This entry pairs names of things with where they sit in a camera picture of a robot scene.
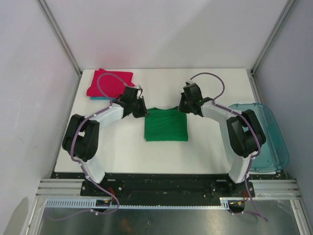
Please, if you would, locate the green t shirt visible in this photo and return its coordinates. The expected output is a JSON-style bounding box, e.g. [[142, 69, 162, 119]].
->
[[144, 107, 189, 141]]

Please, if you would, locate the red t shirt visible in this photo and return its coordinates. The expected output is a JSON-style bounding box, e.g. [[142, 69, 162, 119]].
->
[[86, 69, 135, 98]]

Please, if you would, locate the blue t shirt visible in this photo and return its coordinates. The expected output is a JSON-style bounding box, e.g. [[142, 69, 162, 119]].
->
[[90, 96, 111, 100]]

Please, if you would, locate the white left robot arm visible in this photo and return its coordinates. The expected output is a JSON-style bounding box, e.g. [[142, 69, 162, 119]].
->
[[62, 96, 149, 196]]

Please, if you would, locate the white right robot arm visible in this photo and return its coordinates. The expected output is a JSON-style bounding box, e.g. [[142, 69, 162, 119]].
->
[[178, 93, 266, 196]]

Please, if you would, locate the teal plastic bin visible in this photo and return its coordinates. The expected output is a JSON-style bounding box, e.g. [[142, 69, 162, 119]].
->
[[229, 103, 290, 174]]

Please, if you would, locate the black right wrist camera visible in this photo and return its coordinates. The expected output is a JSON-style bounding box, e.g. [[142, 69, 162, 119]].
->
[[183, 82, 202, 102]]

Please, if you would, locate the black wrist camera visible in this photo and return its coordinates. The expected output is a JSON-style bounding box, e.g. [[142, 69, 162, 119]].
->
[[183, 82, 202, 102], [121, 85, 143, 103]]

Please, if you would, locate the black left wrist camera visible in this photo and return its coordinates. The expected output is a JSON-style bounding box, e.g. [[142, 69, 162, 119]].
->
[[121, 85, 143, 103]]

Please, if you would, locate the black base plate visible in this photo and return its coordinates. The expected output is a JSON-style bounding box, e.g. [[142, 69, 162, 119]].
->
[[80, 173, 255, 206]]

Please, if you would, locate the white slotted cable duct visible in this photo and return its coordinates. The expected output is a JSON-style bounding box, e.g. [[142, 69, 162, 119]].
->
[[45, 198, 234, 210]]

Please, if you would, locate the aluminium front rail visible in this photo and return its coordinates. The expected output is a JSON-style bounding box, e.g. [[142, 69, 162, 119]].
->
[[36, 179, 302, 200]]

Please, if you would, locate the right aluminium frame post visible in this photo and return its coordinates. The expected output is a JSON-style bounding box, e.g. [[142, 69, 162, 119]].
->
[[250, 0, 298, 74]]

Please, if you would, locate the aluminium frame post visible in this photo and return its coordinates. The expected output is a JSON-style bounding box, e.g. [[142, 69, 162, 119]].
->
[[36, 0, 83, 75], [250, 0, 298, 74]]

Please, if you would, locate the left aluminium frame post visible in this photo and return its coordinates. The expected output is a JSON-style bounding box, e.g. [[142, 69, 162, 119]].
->
[[36, 0, 83, 75]]

